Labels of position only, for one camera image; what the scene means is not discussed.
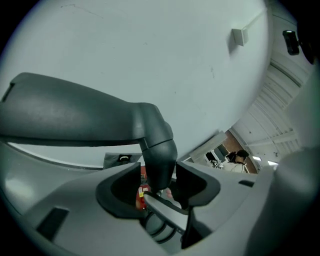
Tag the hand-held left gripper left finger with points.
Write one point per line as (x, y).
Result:
(82, 225)

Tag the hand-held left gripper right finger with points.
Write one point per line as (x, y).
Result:
(225, 192)

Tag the silver vacuum cleaner wand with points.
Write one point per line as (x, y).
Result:
(167, 212)

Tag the red vacuum cleaner body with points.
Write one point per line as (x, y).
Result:
(143, 186)

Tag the dark monitor screen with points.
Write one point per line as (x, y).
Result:
(222, 150)

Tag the rectangular ceiling light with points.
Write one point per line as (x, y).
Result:
(256, 158)
(272, 163)

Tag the white wall junction box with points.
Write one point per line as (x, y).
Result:
(239, 37)

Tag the black mounted camera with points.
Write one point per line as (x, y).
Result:
(292, 42)

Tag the white wall conduit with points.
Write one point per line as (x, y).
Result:
(255, 20)

